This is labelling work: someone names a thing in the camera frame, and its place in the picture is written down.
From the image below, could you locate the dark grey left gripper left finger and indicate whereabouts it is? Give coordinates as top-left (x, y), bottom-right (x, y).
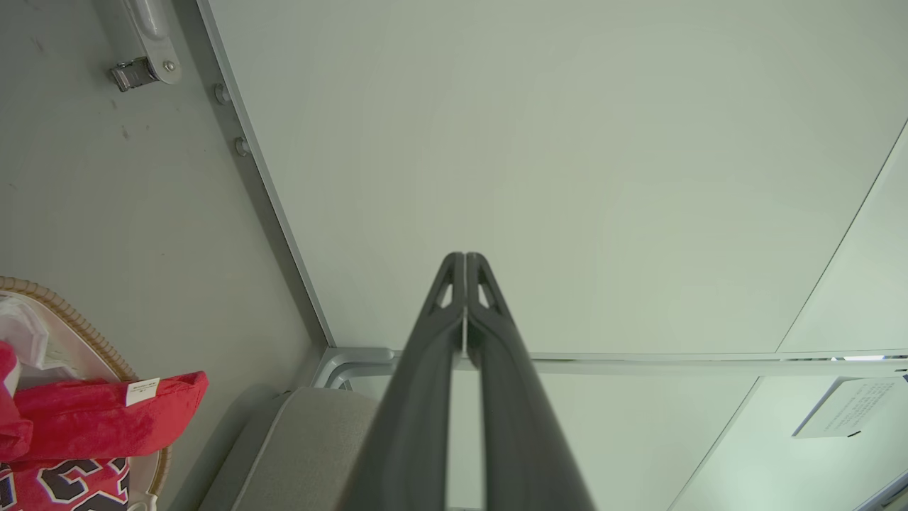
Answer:
top-left (339, 252), bottom-right (466, 511)

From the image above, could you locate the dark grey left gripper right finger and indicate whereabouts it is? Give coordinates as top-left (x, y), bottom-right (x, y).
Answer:
top-left (466, 252), bottom-right (595, 511)

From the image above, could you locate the grey upholstered cushion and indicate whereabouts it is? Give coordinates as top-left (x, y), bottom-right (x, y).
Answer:
top-left (170, 385), bottom-right (384, 511)

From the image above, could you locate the plain red plush garment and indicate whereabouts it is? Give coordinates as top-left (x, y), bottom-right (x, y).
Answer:
top-left (0, 341), bottom-right (209, 463)

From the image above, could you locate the wicker laundry basket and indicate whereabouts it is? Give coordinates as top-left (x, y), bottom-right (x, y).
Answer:
top-left (0, 277), bottom-right (172, 511)

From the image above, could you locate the red garment with black letters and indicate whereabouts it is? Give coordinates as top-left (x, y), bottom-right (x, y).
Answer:
top-left (0, 458), bottom-right (133, 511)

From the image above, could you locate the white basket liner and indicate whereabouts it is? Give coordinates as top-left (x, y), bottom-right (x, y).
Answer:
top-left (0, 295), bottom-right (160, 511)

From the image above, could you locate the grey curved corner bracket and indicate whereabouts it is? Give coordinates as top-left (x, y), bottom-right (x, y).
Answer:
top-left (312, 346), bottom-right (399, 390)
top-left (92, 0), bottom-right (183, 93)

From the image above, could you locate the grey metal panel post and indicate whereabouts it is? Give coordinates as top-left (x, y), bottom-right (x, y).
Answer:
top-left (528, 351), bottom-right (908, 377)

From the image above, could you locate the grey metal panel floor rail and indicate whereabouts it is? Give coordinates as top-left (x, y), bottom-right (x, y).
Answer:
top-left (195, 0), bottom-right (338, 348)

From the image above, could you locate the white paper wall notice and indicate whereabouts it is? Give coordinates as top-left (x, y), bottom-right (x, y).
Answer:
top-left (792, 376), bottom-right (908, 439)

